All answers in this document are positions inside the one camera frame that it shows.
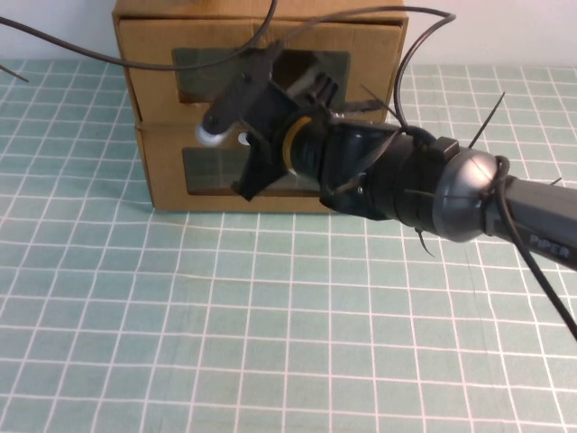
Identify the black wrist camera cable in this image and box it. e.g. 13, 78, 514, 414
252, 7, 577, 342

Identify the cardboard shoe box sleeve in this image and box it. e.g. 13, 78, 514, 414
111, 5, 410, 125

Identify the long black hanging cable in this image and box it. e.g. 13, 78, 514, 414
0, 0, 280, 72

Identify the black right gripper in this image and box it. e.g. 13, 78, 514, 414
231, 79, 301, 203

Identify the dark grey camera mount plate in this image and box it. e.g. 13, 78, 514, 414
202, 41, 285, 137

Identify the green grid tablecloth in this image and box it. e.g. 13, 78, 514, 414
0, 60, 577, 433

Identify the cardboard shoe box with window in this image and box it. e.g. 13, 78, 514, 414
134, 119, 384, 214

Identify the black cable tie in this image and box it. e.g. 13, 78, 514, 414
412, 226, 437, 260
468, 91, 508, 151
0, 64, 30, 84

